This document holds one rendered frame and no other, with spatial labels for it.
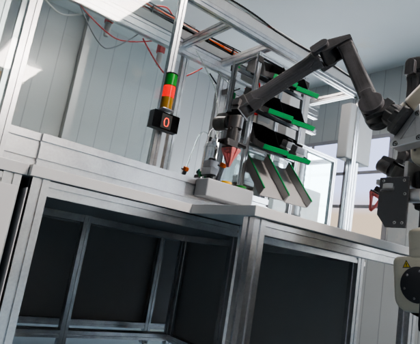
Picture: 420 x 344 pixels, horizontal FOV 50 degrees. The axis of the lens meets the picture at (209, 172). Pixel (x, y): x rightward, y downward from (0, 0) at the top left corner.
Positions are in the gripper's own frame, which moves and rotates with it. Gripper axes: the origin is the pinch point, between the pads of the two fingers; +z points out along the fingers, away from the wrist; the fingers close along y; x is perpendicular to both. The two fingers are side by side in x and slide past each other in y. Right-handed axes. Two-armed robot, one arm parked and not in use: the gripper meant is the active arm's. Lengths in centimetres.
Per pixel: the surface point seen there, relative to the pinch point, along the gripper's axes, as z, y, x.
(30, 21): -16, 83, 10
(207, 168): 1.7, 1.9, -9.8
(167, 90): -26.7, 20.8, -21.3
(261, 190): 4.9, -20.4, -1.1
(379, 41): -208, -259, -117
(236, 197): 13.9, 5.1, 14.1
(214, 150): -30, -56, -85
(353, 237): 21, -19, 46
